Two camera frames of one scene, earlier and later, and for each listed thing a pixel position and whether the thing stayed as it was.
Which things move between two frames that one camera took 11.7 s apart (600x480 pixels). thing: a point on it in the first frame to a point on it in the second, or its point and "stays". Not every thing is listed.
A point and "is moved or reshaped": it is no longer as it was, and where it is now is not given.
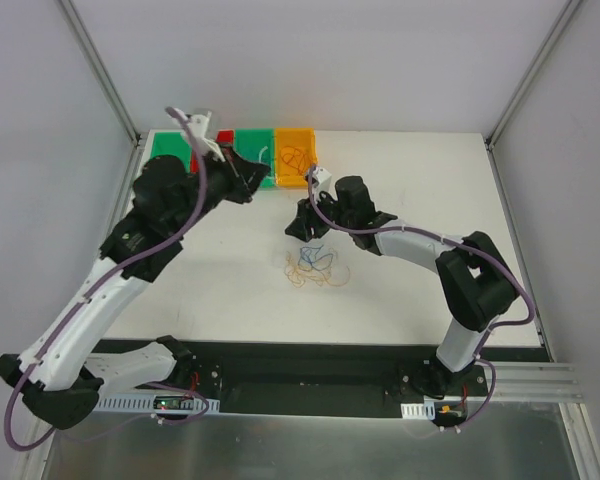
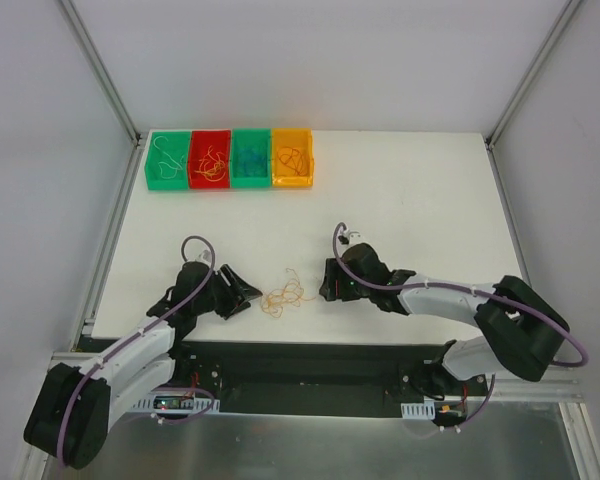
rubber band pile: x=298 y=275 to x=292 y=293
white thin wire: x=260 y=153 is moved or reshaped
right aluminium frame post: x=530 y=72 stays
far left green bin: x=167 y=142 stays
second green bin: x=249 y=143 stays
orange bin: x=295 y=152 stays
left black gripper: x=235 y=176 to x=228 y=291
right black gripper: x=318 y=218 to x=331 y=279
